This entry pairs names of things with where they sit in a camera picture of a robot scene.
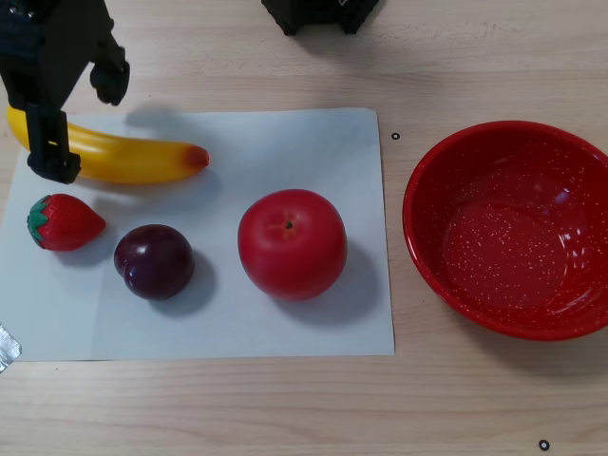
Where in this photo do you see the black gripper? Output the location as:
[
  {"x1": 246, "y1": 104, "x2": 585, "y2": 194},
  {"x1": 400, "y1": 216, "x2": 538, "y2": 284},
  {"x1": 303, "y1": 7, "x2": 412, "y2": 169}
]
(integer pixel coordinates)
[{"x1": 0, "y1": 0, "x2": 132, "y2": 185}]

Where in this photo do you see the yellow toy banana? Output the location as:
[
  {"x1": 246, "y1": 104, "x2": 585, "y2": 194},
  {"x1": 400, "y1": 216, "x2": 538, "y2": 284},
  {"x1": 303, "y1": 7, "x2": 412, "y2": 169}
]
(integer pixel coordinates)
[{"x1": 5, "y1": 104, "x2": 211, "y2": 185}]

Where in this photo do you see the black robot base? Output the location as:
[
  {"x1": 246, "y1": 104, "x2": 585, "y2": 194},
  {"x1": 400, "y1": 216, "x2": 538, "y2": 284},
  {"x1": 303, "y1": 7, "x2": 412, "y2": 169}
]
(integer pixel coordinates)
[{"x1": 260, "y1": 0, "x2": 381, "y2": 37}]

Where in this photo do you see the red speckled bowl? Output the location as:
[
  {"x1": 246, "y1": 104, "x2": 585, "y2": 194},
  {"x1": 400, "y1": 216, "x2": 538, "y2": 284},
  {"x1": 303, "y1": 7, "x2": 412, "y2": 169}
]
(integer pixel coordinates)
[{"x1": 402, "y1": 120, "x2": 608, "y2": 342}]

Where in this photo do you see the red toy strawberry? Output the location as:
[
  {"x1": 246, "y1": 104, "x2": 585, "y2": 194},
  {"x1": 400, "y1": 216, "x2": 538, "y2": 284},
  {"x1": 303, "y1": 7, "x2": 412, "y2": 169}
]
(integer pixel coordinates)
[{"x1": 27, "y1": 193, "x2": 107, "y2": 253}]

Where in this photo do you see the dark purple toy plum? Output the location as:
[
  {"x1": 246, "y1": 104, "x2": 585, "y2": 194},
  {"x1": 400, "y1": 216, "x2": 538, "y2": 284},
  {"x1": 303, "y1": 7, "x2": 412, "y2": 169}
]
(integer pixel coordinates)
[{"x1": 113, "y1": 224, "x2": 196, "y2": 301}]

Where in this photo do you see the red toy apple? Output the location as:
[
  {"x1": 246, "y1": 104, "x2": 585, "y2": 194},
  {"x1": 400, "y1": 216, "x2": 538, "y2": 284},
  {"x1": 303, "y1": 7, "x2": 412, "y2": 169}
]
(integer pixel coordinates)
[{"x1": 237, "y1": 188, "x2": 349, "y2": 302}]

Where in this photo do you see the white paper sheet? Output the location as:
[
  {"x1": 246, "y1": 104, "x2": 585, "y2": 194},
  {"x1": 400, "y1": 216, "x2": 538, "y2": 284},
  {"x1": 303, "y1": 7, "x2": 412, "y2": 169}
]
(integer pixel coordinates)
[{"x1": 0, "y1": 107, "x2": 396, "y2": 363}]

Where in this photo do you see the grey duct tape piece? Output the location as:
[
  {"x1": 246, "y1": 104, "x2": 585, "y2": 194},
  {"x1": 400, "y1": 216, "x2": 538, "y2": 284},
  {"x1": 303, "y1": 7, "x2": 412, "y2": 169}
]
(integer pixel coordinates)
[{"x1": 0, "y1": 322, "x2": 23, "y2": 374}]

